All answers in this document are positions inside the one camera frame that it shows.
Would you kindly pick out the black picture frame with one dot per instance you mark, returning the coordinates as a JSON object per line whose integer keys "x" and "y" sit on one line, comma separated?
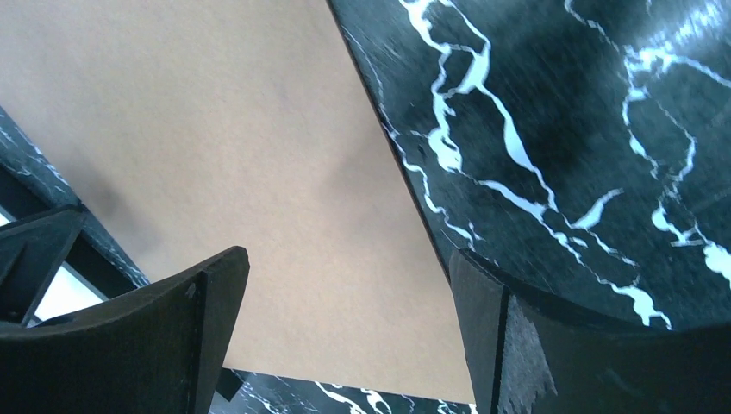
{"x": 84, "y": 279}

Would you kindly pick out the brown backing board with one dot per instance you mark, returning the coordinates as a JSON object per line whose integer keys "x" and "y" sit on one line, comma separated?
{"x": 188, "y": 127}

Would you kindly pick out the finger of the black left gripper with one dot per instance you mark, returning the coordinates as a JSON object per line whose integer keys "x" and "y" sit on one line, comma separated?
{"x": 32, "y": 251}

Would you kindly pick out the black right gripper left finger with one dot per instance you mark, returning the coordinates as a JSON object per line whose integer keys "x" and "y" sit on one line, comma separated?
{"x": 157, "y": 349}

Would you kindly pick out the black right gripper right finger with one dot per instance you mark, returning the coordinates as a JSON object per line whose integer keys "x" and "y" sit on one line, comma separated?
{"x": 530, "y": 351}

